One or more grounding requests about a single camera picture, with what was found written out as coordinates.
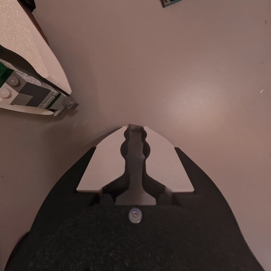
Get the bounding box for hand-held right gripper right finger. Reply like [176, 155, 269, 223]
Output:
[142, 126, 195, 202]

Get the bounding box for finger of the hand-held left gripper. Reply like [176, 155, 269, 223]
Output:
[0, 0, 72, 96]
[0, 101, 55, 116]

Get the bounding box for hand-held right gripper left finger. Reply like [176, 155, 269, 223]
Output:
[76, 126, 130, 202]

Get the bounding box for grey brick pillar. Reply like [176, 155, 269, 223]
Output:
[0, 59, 79, 117]

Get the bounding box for grey baseplate brick building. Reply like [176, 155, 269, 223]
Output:
[160, 0, 183, 8]

